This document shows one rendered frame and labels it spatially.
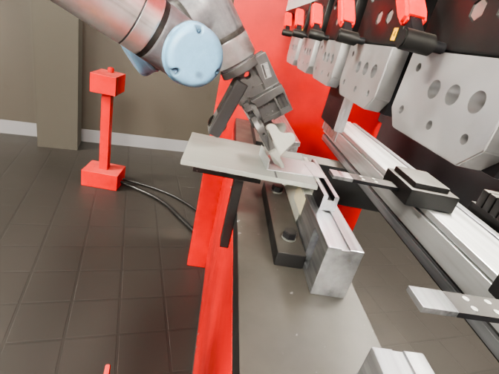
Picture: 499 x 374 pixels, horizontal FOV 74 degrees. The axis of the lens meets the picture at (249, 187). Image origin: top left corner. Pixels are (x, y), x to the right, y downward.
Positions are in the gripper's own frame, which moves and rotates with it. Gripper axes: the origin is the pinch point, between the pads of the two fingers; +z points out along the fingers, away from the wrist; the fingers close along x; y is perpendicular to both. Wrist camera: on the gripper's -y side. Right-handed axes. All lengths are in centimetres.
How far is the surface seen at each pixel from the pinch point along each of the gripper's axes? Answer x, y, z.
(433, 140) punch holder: -38.3, 11.8, -12.6
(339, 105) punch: -3.4, 15.4, -5.0
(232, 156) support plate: 0.1, -7.4, -4.8
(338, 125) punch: -4.6, 13.5, -2.0
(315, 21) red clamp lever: 8.0, 20.0, -18.2
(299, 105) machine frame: 83, 23, 22
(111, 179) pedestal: 165, -106, 32
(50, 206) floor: 134, -134, 20
